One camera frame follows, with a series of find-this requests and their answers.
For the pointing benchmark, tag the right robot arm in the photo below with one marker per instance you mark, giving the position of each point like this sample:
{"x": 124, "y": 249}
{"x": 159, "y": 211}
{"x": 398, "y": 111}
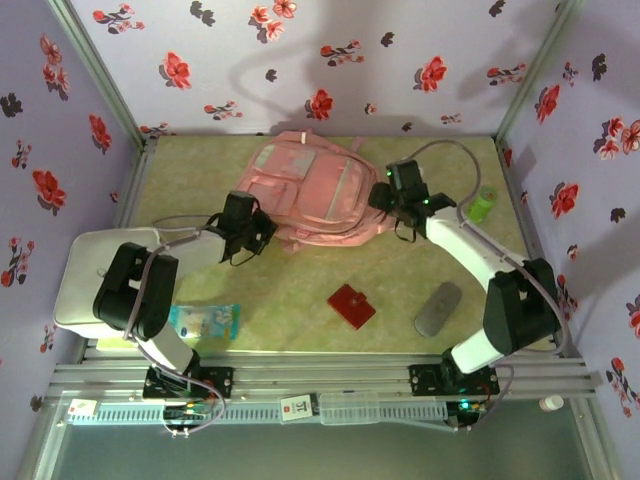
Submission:
{"x": 465, "y": 245}

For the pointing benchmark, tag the aluminium frame post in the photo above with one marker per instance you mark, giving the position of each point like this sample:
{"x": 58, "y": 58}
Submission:
{"x": 95, "y": 65}
{"x": 540, "y": 65}

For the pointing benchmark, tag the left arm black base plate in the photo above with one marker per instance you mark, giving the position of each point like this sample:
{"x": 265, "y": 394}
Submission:
{"x": 220, "y": 380}

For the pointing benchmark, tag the grey pencil case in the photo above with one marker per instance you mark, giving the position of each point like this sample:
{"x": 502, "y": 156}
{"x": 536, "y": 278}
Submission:
{"x": 437, "y": 310}

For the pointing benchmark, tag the blue tissue pack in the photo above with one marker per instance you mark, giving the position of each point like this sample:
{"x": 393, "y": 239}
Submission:
{"x": 210, "y": 320}

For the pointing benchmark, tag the aluminium side rail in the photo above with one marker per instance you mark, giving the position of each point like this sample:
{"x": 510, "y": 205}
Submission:
{"x": 530, "y": 240}

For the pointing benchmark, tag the red wallet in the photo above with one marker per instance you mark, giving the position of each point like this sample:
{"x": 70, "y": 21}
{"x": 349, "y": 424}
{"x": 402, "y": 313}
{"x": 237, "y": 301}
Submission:
{"x": 350, "y": 306}

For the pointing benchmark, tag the small white red box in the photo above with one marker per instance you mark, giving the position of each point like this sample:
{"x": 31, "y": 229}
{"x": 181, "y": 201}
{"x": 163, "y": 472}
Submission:
{"x": 82, "y": 409}

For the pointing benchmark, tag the small white bottle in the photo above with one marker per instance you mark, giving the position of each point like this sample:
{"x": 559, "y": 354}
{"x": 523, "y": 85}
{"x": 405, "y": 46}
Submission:
{"x": 551, "y": 403}

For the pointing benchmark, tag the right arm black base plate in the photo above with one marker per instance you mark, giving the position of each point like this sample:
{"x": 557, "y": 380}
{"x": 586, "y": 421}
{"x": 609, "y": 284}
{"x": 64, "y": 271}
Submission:
{"x": 425, "y": 377}

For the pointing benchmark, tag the white label card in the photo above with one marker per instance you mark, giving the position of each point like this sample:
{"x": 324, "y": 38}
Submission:
{"x": 299, "y": 407}

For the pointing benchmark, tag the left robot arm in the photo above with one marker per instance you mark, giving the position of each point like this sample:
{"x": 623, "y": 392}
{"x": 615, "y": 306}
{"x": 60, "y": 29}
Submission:
{"x": 200, "y": 247}

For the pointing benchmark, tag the green bottle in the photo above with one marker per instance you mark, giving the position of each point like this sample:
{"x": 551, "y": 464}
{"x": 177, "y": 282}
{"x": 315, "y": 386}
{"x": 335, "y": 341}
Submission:
{"x": 486, "y": 202}

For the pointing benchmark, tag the clear plastic box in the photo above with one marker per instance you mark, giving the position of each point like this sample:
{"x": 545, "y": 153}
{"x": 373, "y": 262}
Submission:
{"x": 350, "y": 409}

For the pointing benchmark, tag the long aluminium mounting rail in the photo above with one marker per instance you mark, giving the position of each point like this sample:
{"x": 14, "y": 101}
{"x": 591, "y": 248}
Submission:
{"x": 320, "y": 372}

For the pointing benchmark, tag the pink school backpack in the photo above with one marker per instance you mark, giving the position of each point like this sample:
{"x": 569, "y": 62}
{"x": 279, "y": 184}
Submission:
{"x": 325, "y": 190}

